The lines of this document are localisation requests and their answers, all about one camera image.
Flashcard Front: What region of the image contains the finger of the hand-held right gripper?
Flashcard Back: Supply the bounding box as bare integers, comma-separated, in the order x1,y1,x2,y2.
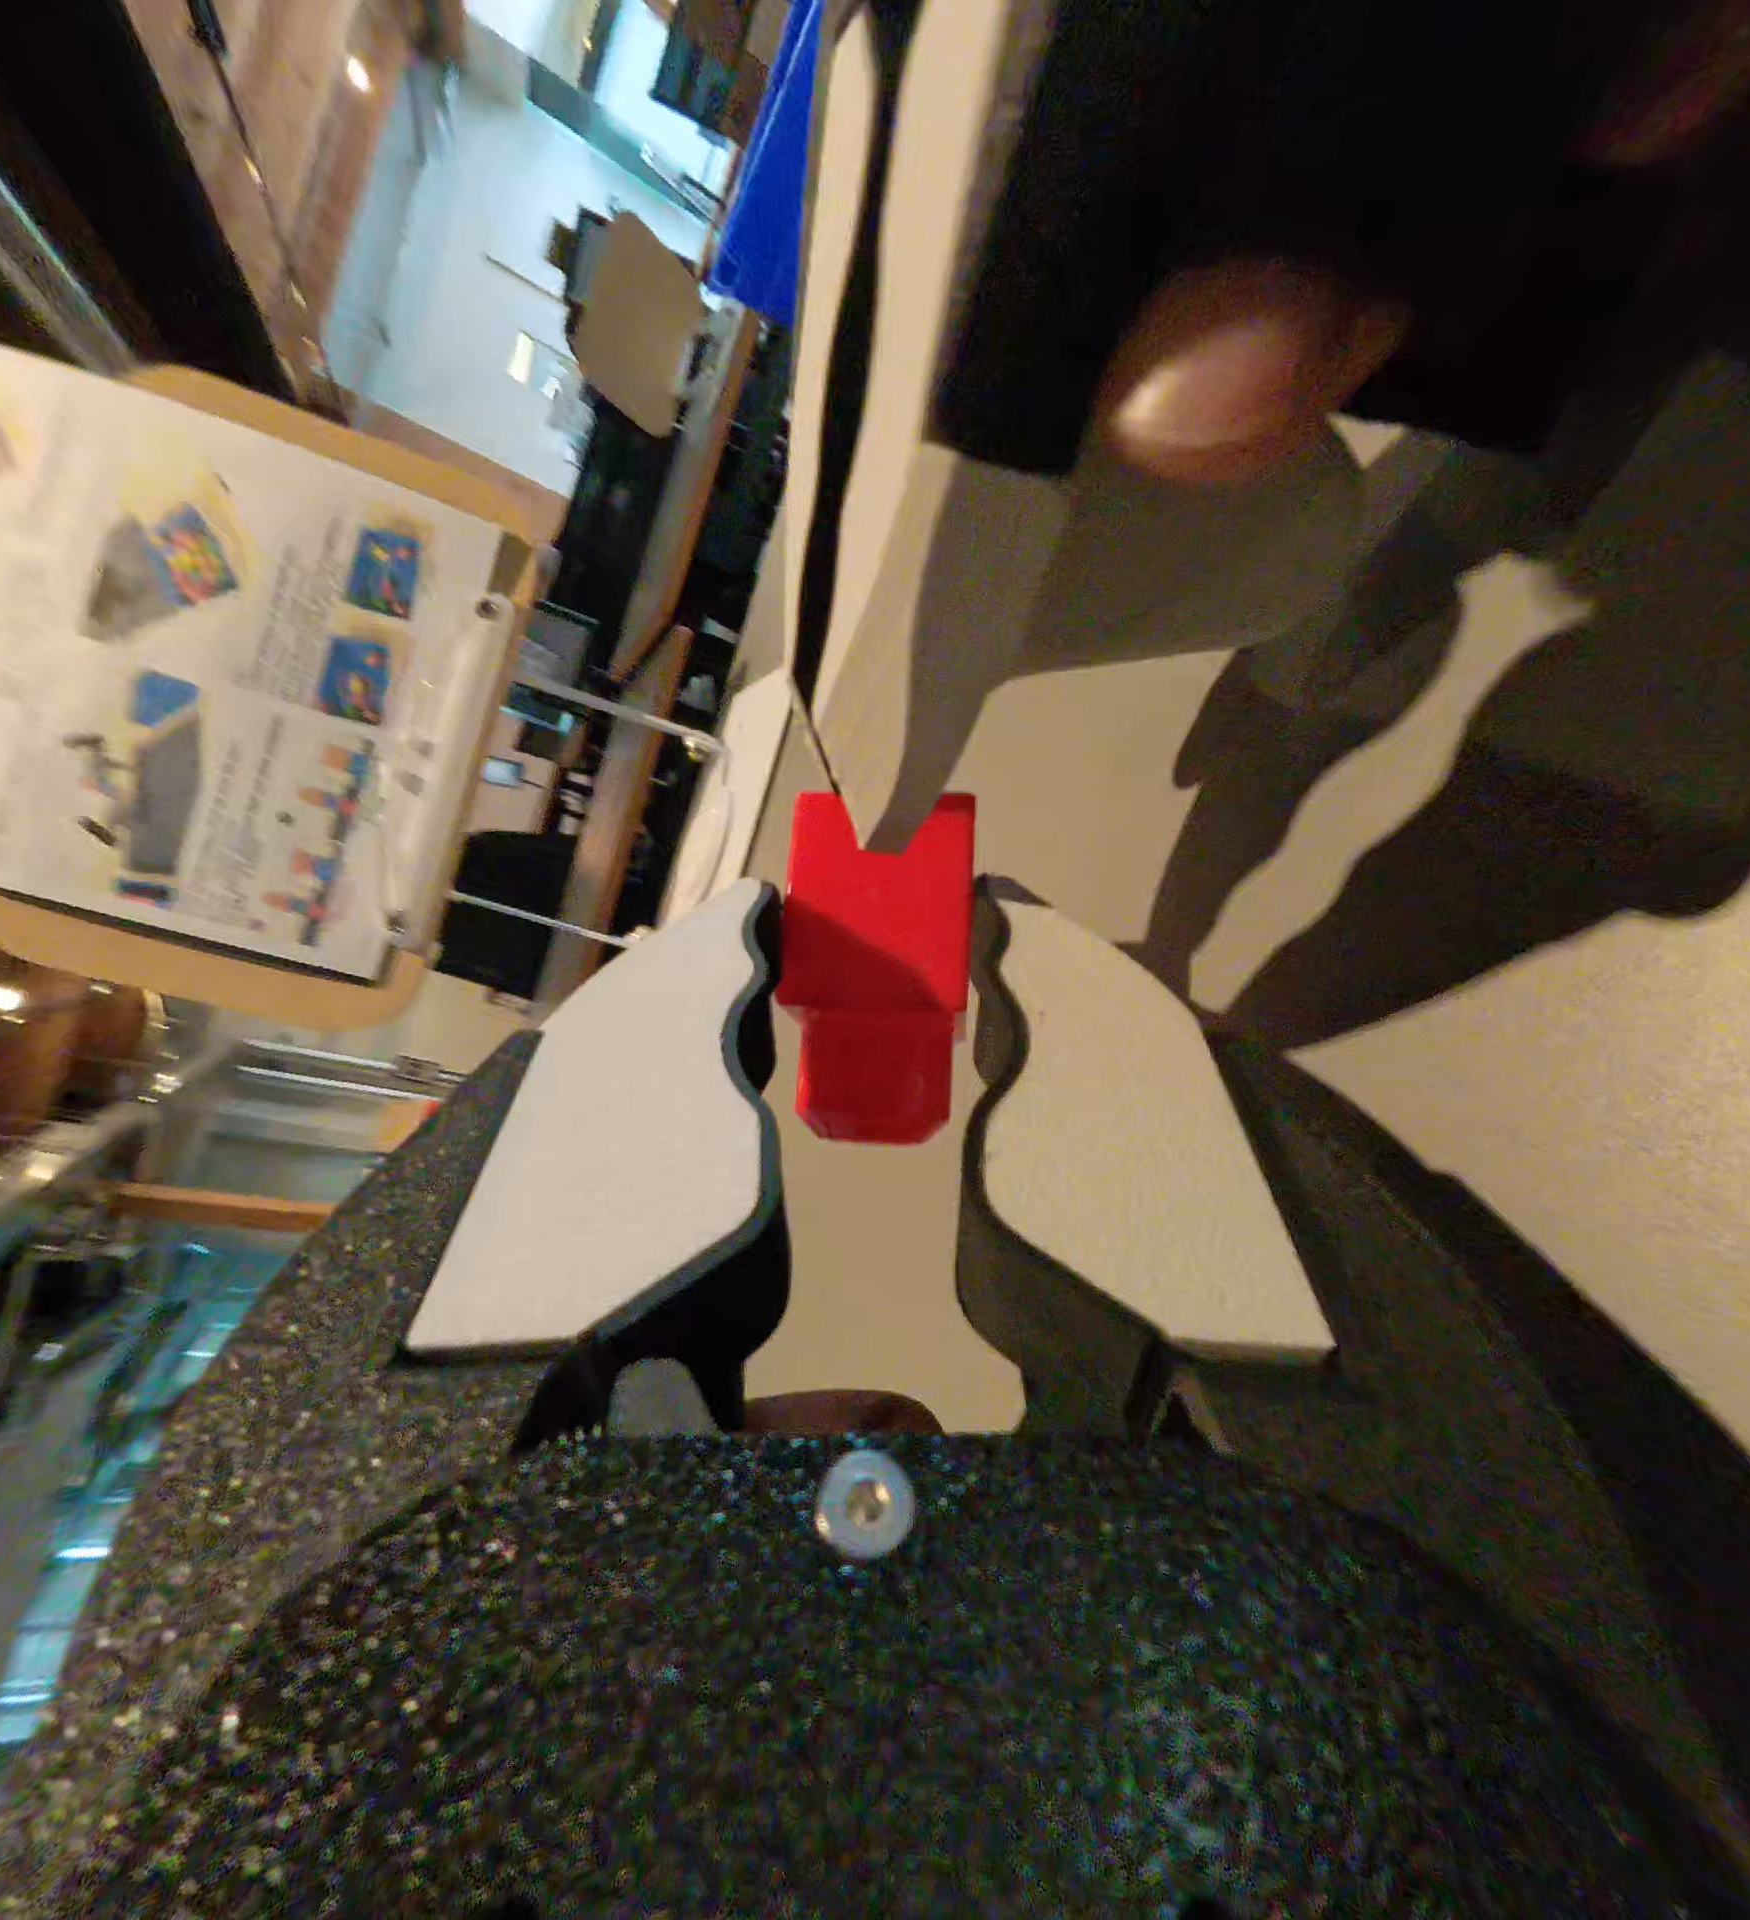
962,424,1463,787
811,443,1072,853

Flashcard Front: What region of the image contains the white document stand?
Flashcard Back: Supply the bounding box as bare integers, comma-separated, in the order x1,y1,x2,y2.
387,592,802,980

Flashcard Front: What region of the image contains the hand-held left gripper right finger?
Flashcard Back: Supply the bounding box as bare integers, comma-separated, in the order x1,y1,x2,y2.
955,876,1340,1440

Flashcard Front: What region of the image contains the red mega block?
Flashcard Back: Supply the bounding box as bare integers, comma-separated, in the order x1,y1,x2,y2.
777,790,981,1146

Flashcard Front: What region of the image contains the printed instruction sheet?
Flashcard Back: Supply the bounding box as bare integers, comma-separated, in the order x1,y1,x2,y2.
0,326,512,984

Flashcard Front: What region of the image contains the poster on wooden board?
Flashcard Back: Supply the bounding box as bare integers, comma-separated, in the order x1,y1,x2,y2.
0,322,566,1039

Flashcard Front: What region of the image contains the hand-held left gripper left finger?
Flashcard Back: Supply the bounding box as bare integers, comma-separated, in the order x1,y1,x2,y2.
403,879,795,1451

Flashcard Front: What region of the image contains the person's right hand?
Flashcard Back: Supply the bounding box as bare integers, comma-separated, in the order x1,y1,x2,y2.
1093,255,1420,486

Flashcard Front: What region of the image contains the blue plastic bin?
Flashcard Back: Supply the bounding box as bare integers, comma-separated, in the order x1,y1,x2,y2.
705,0,828,328

